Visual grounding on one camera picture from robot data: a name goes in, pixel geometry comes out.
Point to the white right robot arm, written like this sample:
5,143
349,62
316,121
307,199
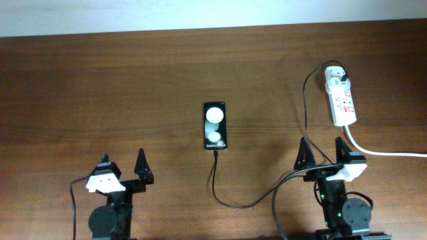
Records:
347,214

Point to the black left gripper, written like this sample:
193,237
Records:
141,168

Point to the white power strip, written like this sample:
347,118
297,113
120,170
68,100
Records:
342,108

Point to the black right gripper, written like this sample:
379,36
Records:
310,160

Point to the black Galaxy smartphone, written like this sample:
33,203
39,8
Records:
215,126

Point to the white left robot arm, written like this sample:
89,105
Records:
112,221

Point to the white charger adapter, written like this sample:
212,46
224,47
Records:
336,79

